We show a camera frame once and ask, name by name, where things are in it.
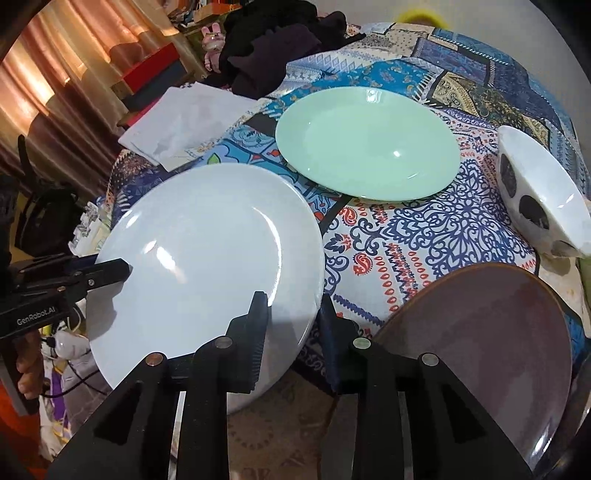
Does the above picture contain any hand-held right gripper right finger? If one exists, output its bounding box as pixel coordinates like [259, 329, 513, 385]
[318, 293, 539, 480]

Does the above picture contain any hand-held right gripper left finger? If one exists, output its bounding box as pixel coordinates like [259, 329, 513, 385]
[46, 292, 271, 480]

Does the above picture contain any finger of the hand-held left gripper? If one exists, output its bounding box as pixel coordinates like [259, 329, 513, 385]
[58, 258, 133, 298]
[11, 253, 95, 278]

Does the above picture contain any white plate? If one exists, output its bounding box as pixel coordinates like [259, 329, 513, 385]
[87, 164, 326, 414]

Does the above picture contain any green plate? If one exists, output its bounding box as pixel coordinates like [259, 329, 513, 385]
[275, 87, 460, 202]

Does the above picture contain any white bowl with black spots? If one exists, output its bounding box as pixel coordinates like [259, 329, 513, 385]
[496, 126, 591, 258]

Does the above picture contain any person's left forearm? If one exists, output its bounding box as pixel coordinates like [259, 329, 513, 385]
[0, 392, 49, 472]

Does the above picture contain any person's left hand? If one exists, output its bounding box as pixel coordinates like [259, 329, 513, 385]
[16, 330, 45, 402]

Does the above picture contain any black bag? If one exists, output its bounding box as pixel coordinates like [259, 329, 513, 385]
[17, 134, 85, 260]

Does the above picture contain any brown plate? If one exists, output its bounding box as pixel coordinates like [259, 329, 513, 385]
[372, 263, 573, 472]

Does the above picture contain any white folded cloth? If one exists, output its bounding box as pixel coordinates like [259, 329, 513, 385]
[117, 83, 273, 169]

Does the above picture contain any orange brown curtain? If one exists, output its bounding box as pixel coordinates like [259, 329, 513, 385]
[0, 0, 197, 188]

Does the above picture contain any red box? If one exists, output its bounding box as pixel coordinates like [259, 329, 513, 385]
[121, 44, 182, 94]

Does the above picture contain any pink bunny toy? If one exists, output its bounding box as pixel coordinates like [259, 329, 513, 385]
[201, 23, 225, 72]

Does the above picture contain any colourful clutter pile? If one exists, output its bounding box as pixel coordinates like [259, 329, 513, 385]
[166, 0, 259, 31]

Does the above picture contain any black clothing pile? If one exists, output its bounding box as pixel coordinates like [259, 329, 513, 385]
[217, 0, 347, 100]

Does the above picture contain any yellow curved tube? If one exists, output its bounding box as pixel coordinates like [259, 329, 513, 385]
[397, 7, 451, 25]

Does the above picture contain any black cable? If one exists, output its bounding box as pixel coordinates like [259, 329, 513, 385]
[41, 336, 112, 398]

